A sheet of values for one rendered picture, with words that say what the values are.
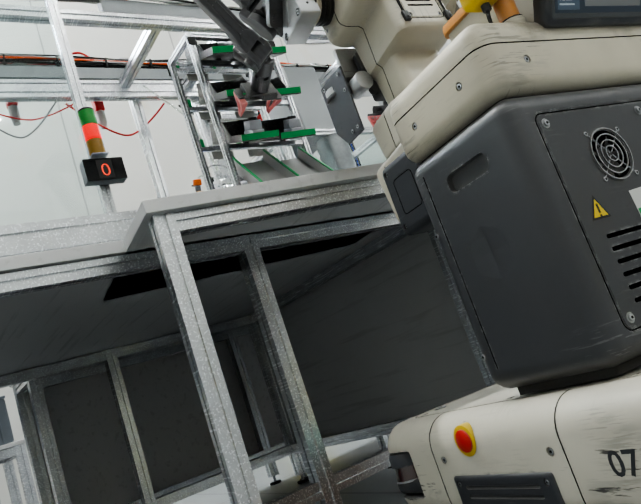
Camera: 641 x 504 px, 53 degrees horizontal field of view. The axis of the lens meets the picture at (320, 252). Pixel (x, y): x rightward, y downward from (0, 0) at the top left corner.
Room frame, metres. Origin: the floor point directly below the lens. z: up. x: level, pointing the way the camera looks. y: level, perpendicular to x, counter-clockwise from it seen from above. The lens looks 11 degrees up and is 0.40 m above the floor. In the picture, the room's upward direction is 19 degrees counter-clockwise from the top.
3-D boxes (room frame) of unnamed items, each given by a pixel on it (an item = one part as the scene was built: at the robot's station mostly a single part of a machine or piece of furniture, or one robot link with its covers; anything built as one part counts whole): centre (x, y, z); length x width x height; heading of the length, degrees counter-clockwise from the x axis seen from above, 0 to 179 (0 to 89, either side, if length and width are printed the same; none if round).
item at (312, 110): (3.16, -0.15, 1.50); 0.38 x 0.21 x 0.88; 37
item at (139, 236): (1.77, 0.09, 0.84); 0.90 x 0.70 x 0.03; 120
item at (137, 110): (2.99, 0.63, 1.56); 0.04 x 0.04 x 1.39; 37
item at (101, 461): (3.37, 0.51, 0.43); 2.20 x 0.38 x 0.86; 127
